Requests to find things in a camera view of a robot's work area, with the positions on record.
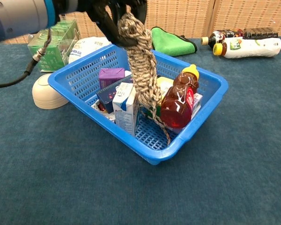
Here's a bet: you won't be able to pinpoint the white plastic bag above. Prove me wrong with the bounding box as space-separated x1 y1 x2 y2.
67 37 113 64

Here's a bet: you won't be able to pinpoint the white bottle yellow cap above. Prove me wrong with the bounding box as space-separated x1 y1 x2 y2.
213 37 281 59

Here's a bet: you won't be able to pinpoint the white blue milk carton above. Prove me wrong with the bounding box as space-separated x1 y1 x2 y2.
112 82 141 137

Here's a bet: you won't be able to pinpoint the yellow lidded container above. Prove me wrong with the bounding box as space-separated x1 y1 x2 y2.
155 76 175 99

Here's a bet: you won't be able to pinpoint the long dark blue box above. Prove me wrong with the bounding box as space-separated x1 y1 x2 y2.
96 75 134 114

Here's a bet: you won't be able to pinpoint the bear-shaped honey bottle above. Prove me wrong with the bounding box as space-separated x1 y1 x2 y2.
160 64 200 129

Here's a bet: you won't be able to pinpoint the clear box green tea bags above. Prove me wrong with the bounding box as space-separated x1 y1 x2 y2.
27 19 81 73

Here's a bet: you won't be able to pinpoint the beige bowl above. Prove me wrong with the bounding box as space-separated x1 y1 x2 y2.
32 73 70 110

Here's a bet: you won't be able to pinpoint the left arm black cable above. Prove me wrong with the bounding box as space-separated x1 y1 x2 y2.
0 29 52 89

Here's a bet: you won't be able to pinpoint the flat red white packet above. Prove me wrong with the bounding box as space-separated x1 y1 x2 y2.
91 99 117 122

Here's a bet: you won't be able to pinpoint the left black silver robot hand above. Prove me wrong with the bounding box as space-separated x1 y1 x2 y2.
57 0 148 47

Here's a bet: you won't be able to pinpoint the blue carpet table cover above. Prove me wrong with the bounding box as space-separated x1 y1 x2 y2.
0 36 281 225

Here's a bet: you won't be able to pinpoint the dark soy sauce bottle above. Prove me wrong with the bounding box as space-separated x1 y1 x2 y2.
200 27 279 49

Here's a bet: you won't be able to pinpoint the green microfibre cloth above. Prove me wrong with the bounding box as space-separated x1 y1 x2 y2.
150 26 198 57

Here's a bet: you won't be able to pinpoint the small purple box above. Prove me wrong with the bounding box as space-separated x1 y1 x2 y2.
98 67 126 90

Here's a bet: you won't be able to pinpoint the blue plastic basket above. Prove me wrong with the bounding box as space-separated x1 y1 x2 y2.
48 44 229 166

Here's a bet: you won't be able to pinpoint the bamboo folding screen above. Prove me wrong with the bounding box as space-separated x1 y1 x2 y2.
0 0 281 45

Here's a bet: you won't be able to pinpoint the white purple flat box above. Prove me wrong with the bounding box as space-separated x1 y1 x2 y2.
191 92 204 118

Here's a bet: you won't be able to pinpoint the braided beige rope bundle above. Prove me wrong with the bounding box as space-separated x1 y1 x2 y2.
117 12 171 146

